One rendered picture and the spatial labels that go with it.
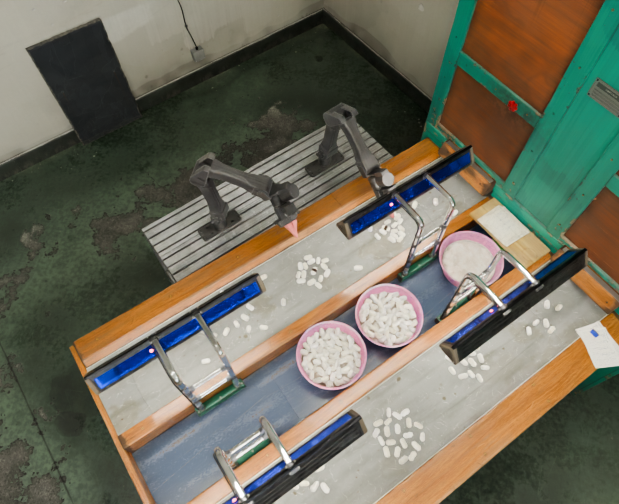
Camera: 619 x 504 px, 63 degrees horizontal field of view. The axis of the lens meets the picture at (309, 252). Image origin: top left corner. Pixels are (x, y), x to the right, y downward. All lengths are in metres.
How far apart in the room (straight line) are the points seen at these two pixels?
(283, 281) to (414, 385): 0.66
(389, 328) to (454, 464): 0.53
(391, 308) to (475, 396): 0.45
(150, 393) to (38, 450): 1.05
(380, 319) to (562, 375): 0.69
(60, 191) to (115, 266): 0.71
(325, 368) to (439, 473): 0.53
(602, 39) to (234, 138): 2.39
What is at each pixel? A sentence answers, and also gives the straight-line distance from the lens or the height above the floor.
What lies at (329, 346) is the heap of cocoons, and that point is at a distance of 1.98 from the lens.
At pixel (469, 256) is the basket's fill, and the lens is 2.23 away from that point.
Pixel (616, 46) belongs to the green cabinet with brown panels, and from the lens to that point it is 1.80.
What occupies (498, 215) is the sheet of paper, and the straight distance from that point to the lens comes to 2.33.
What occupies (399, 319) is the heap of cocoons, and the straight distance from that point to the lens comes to 2.03.
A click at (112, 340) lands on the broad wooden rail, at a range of 2.09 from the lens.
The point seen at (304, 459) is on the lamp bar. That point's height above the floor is 1.11.
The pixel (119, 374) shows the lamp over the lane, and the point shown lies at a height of 1.07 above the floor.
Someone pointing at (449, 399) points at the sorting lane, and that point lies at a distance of 1.98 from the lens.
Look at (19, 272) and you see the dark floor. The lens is 3.38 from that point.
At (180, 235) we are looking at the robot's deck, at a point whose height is 0.67.
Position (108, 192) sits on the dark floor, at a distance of 3.47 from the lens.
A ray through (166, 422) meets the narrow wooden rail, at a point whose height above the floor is 0.76.
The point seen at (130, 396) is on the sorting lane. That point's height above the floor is 0.74.
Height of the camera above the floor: 2.60
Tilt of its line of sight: 61 degrees down
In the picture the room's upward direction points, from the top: 1 degrees counter-clockwise
